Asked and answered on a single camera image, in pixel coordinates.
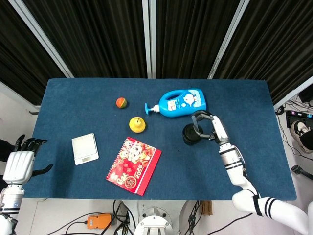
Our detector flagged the black pedal board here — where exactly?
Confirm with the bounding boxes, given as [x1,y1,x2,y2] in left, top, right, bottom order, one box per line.
[285,110,313,128]

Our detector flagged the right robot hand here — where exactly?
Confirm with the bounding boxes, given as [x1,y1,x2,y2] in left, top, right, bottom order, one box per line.
[192,110,231,146]

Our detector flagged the silver kitchen scale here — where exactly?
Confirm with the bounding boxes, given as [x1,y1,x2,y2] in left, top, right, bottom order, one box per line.
[71,133,100,166]

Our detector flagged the black and white shoe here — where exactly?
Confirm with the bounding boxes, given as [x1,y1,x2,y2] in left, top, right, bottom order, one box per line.
[291,120,313,154]

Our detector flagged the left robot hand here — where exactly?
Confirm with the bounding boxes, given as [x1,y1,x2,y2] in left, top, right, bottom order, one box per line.
[2,134,53,185]

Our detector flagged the blue table cloth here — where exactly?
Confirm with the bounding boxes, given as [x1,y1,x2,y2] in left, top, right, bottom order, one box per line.
[18,78,298,201]

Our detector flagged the orange box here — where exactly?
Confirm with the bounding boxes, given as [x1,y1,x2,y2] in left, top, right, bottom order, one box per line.
[87,213,112,230]

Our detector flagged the white frame post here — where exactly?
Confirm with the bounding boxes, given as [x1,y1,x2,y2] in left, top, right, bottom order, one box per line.
[142,0,152,79]
[207,0,250,79]
[8,0,75,78]
[273,75,313,110]
[149,0,157,79]

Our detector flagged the red 2026 spiral calendar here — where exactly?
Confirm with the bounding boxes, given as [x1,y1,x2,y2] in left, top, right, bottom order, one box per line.
[105,137,162,196]

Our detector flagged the black box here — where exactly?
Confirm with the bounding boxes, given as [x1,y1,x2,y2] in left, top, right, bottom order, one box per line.
[298,90,313,103]

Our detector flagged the blue pump bottle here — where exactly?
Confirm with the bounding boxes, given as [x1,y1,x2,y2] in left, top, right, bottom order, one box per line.
[144,88,207,118]

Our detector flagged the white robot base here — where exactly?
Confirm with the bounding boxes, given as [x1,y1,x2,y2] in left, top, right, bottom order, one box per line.
[122,200,189,235]

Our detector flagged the yellow pear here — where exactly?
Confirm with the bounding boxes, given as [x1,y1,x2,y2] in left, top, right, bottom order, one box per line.
[129,117,147,134]

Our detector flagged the dark pleated curtain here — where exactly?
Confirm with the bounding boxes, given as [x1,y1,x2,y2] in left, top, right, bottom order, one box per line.
[156,0,242,79]
[214,0,313,105]
[0,0,67,105]
[23,0,148,79]

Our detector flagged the black cup with lid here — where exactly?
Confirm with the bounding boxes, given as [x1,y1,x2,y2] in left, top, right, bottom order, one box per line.
[182,123,203,146]

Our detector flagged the orange and green ball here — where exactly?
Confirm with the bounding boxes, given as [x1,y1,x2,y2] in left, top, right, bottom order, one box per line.
[115,97,128,109]

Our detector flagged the black handle device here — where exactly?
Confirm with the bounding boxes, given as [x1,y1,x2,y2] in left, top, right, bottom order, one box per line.
[291,164,313,177]

